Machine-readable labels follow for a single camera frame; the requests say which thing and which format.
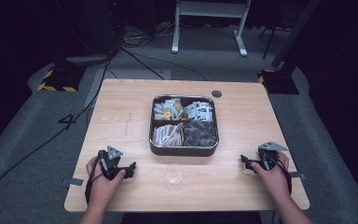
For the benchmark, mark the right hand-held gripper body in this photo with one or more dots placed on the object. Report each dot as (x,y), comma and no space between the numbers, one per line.
(270,154)

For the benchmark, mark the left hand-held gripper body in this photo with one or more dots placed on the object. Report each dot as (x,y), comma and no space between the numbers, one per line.
(109,168)

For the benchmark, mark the person's left hand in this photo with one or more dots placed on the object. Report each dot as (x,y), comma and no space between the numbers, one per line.
(103,186)

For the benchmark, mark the person's right hand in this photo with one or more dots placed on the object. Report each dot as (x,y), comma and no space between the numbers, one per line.
(272,180)

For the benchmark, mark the clear plastic cup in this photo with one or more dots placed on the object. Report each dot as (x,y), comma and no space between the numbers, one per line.
(174,177)

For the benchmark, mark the pile of white tan sticks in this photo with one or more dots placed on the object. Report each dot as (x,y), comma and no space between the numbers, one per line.
(167,134)

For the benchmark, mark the dark square compartment tray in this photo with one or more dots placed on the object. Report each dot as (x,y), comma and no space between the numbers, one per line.
(183,151)

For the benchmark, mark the pile of white yellow packets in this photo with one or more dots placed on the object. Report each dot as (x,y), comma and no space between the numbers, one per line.
(167,109)

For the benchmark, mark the pile of white printed packets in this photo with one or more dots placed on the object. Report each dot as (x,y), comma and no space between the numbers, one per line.
(200,111)

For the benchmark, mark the black yellow striped stand base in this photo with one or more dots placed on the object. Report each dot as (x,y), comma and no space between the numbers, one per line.
(62,77)
(279,82)

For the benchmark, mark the grey round table grommet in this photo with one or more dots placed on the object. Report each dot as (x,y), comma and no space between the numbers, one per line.
(216,93)

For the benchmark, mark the grey metal table bracket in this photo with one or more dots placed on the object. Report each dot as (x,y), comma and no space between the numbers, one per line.
(73,182)
(298,175)

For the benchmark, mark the grey slanted metal post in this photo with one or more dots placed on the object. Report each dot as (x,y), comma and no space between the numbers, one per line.
(293,34)

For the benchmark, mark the white metal stand frame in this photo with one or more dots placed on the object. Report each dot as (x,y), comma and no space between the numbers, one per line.
(209,8)

